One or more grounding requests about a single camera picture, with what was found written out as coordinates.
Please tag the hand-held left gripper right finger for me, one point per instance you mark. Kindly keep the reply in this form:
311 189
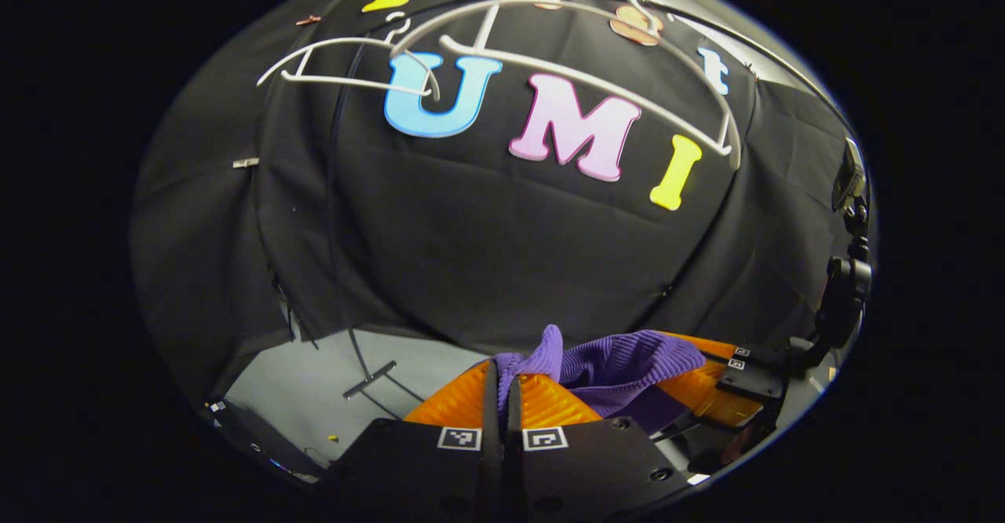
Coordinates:
612 460

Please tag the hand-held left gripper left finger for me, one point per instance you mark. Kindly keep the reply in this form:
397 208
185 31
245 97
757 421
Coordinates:
392 460

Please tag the black clothes rack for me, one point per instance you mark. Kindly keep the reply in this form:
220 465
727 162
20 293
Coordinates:
370 378

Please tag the black backdrop cloth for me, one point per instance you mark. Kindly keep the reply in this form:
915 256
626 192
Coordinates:
471 232

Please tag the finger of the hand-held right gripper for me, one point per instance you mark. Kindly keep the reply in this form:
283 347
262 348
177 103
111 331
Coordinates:
758 352
746 382

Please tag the white clothes hanger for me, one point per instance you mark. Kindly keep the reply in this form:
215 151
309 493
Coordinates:
345 82
483 49

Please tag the copper cloth clip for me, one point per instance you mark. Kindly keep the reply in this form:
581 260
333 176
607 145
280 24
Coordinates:
308 20

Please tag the silver cloth clip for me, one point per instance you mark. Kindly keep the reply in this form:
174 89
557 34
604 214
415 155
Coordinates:
245 162

